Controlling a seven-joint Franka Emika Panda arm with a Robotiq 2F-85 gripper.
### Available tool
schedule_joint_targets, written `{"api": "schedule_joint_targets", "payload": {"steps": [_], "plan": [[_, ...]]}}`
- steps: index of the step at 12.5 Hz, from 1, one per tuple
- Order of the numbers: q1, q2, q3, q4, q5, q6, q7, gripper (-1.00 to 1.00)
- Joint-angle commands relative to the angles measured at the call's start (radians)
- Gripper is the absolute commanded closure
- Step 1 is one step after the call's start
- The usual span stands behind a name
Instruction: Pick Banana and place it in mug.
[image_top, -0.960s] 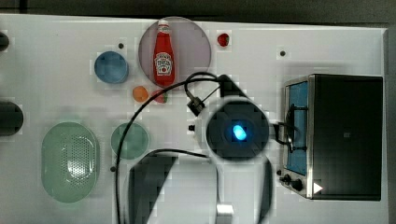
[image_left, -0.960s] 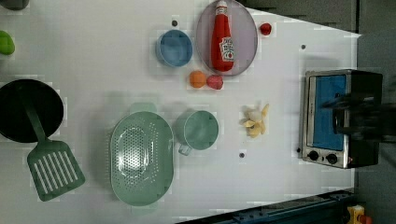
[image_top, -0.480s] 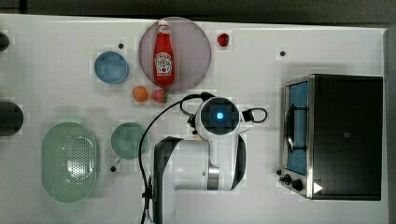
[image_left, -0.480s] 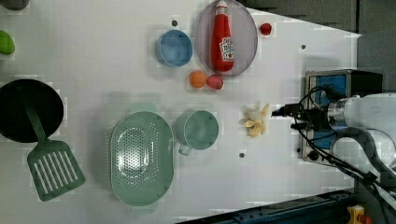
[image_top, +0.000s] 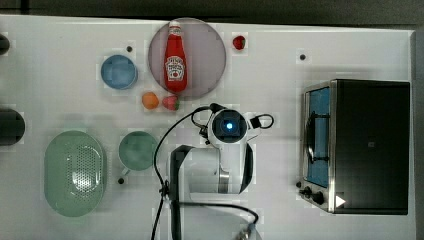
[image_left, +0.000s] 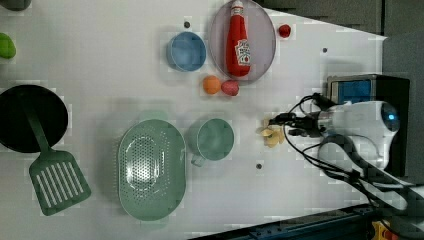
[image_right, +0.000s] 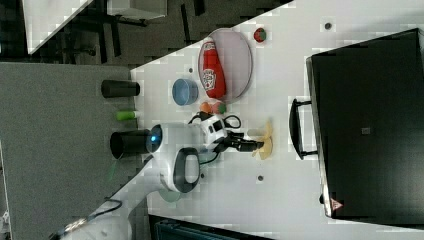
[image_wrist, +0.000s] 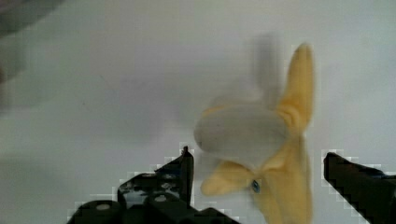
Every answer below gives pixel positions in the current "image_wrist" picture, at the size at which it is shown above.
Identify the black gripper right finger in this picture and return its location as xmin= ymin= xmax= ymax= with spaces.
xmin=323 ymin=152 xmax=396 ymax=224

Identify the peeled toy banana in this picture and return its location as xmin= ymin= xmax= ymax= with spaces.
xmin=193 ymin=43 xmax=314 ymax=224

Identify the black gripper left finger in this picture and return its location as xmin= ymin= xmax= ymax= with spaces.
xmin=66 ymin=147 xmax=240 ymax=224

